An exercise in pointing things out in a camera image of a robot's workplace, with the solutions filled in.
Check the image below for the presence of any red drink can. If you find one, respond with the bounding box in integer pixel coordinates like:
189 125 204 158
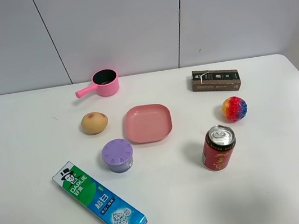
202 125 236 171

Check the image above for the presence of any brown cardboard box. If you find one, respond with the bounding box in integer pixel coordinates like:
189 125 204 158
191 70 242 92

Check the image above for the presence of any pink toy saucepan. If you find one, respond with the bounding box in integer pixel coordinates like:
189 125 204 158
75 69 119 99

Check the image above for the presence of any brown potato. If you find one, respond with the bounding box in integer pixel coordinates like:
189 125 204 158
81 112 108 135

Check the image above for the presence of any purple lidded jar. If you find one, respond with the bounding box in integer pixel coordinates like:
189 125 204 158
101 138 133 173

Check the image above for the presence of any pink square plate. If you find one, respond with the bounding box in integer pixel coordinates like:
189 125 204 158
124 104 173 144

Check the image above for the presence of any Darlie toothpaste box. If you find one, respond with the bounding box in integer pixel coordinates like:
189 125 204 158
52 162 147 224

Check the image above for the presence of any rainbow spiky ball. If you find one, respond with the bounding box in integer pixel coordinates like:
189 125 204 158
221 96 248 122

